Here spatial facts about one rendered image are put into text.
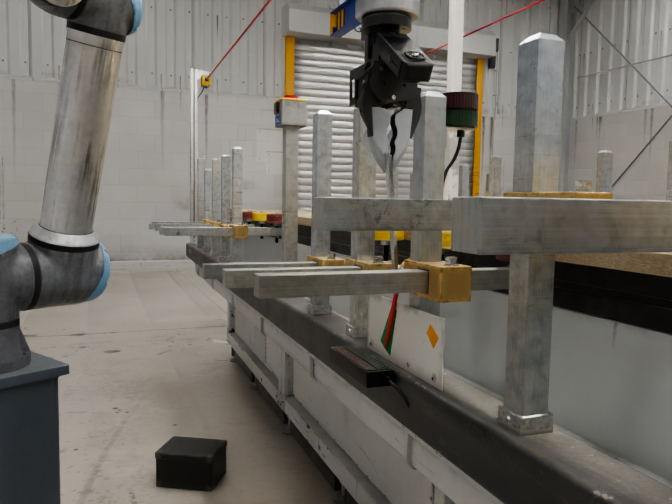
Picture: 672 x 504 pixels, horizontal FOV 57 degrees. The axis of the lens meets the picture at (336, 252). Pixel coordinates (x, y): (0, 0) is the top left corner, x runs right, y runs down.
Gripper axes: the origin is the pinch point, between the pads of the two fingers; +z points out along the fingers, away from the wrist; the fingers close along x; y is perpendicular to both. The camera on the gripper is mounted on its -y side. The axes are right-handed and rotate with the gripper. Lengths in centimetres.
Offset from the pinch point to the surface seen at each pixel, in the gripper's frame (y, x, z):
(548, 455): -29.6, -4.8, 31.1
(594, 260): -11.8, -26.1, 13.2
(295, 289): -2.6, 14.5, 17.0
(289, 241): 77, -7, 16
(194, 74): 284, -9, -65
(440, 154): 1.1, -8.7, -1.6
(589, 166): 734, -705, -55
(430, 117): 1.1, -6.9, -6.9
